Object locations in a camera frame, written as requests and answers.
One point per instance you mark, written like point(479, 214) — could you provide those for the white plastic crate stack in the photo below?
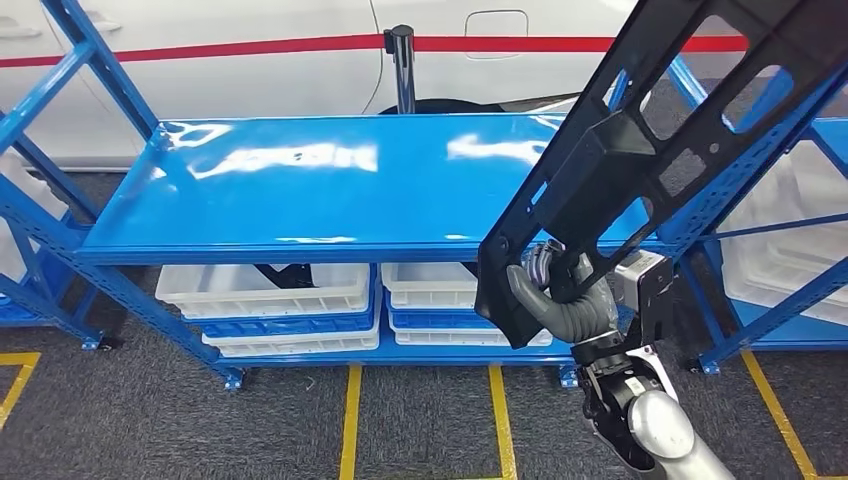
point(20, 179)
point(795, 265)

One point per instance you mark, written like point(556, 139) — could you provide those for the red barrier belt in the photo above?
point(199, 50)
point(497, 44)

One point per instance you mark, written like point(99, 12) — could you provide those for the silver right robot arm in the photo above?
point(662, 430)

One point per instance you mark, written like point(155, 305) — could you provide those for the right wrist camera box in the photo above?
point(642, 285)

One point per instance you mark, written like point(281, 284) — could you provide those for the black stanchion post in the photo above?
point(401, 66)

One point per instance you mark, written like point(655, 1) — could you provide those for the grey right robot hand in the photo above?
point(530, 291)

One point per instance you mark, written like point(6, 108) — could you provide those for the white car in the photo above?
point(232, 86)

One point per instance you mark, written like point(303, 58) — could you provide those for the black bracket part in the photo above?
point(291, 277)

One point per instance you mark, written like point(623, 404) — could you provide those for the blue steel shelf rack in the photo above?
point(298, 199)
point(762, 324)
point(16, 311)

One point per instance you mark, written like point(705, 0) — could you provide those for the long black plastic frame part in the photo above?
point(609, 159)

